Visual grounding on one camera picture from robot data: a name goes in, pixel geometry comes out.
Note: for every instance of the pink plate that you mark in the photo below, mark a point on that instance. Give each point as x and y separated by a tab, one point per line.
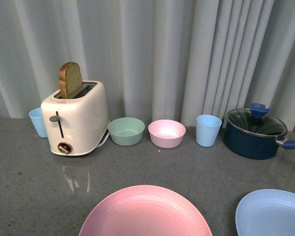
145	210

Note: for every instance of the blue plate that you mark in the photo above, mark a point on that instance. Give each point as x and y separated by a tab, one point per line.
266	212

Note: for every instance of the pink bowl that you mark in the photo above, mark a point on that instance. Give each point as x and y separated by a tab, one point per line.
166	133

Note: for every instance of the green bowl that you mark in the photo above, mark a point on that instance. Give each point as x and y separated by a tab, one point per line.
126	131

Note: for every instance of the light blue cup right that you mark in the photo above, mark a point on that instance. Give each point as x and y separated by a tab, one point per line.
207	129

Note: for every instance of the light blue cup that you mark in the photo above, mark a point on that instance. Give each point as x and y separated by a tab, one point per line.
38	123
207	129

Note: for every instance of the cream white toaster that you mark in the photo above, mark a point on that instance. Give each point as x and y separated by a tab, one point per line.
76	126

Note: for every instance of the brown bread slice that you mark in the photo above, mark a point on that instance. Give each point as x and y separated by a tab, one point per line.
70	79

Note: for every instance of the dark blue pot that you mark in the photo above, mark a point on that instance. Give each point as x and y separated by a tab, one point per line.
254	147

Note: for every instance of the glass pot lid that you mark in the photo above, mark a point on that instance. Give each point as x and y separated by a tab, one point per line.
256	120

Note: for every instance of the light blue cup left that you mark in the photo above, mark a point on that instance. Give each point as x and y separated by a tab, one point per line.
38	123

